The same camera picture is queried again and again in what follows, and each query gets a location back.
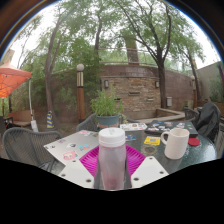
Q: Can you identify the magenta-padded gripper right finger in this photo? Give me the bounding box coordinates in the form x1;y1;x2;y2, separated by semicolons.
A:
125;144;170;190

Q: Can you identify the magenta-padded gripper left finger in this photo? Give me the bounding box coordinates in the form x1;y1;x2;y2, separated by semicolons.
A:
58;145;101;190

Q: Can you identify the yellow card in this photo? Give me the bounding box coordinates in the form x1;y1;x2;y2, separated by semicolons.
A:
143;136;162;147

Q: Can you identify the blue colourful card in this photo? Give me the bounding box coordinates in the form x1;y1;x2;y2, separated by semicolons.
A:
125;133;138;142

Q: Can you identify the white ribbed mug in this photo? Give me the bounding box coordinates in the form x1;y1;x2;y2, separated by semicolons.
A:
160;127;190;161

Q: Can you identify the white sticker sheet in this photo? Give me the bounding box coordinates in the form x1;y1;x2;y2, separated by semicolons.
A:
119;122;148;132

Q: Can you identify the blue and yellow cone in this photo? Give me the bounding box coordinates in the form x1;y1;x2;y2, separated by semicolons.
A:
45;110;56;130

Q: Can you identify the green plant in blue pot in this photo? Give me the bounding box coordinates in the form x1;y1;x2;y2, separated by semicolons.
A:
89;87;125;130

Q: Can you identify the black jacket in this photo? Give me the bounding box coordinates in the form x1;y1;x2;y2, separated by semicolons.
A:
194;101;222;144

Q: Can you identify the wooden bench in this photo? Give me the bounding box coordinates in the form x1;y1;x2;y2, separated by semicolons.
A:
6;109;35;128

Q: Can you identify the tree with dark trunk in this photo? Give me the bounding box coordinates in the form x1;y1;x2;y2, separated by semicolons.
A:
113;0;205;110

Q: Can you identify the tree with forked trunk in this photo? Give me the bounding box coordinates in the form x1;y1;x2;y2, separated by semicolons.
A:
19;0;101;130

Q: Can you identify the orange canopy tent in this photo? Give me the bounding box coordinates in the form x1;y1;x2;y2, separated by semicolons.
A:
0;61;33;100

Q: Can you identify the brown lamp post with globe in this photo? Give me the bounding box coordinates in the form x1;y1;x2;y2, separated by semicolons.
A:
76;63;86;124

